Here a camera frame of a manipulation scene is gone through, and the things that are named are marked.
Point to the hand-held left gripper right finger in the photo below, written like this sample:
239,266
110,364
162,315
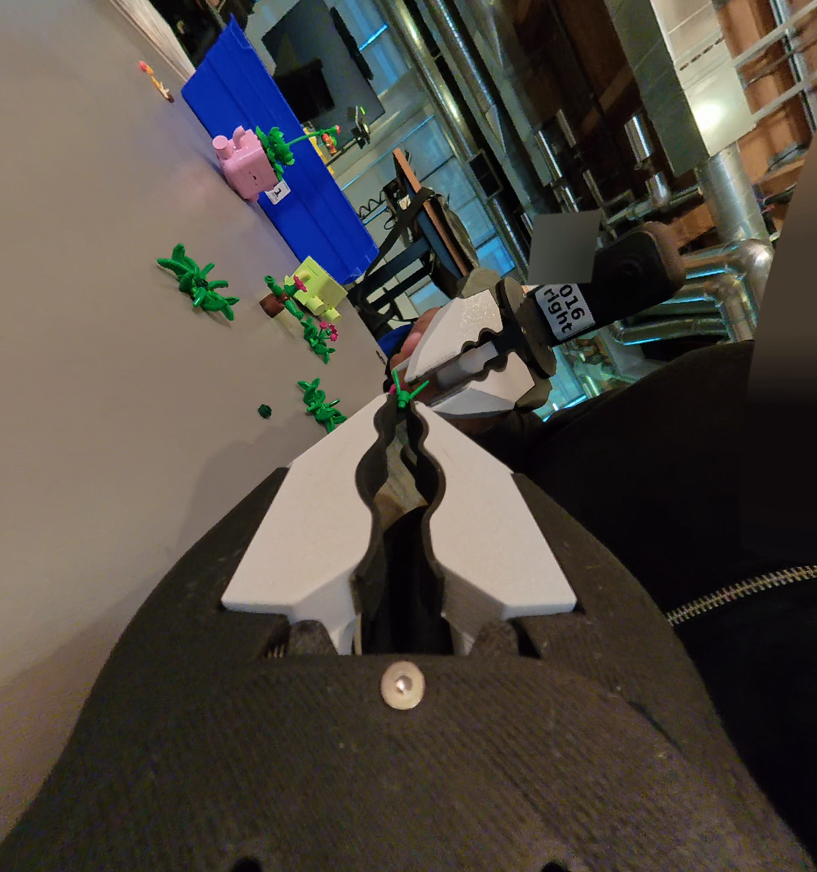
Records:
504,545

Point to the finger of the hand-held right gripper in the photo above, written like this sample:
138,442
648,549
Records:
456,327
483,398

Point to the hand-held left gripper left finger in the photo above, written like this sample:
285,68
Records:
292,545

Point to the green toy stem piece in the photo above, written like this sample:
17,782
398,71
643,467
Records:
403,395

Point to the person's right forearm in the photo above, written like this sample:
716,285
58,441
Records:
586,449

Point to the person's right hand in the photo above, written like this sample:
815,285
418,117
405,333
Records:
414,337

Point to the blue jacket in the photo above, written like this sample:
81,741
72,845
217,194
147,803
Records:
396,338

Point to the black standing desk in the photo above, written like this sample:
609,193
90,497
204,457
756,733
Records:
415,245

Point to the green toy plant pink flowers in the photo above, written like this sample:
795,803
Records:
320,340

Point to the lime toy flower pot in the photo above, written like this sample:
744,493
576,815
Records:
320,289

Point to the green toy leaf cluster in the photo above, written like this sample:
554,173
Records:
321,405
200,283

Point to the pink toy flower brown base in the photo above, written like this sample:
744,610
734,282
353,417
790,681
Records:
275,303

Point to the large blue plastic bin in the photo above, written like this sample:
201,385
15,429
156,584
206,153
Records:
299,177

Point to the pink toy flower pot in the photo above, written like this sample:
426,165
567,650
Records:
245,163

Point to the black monitor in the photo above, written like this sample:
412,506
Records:
320,61

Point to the small yellow toy piece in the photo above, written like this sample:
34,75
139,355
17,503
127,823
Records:
156,82

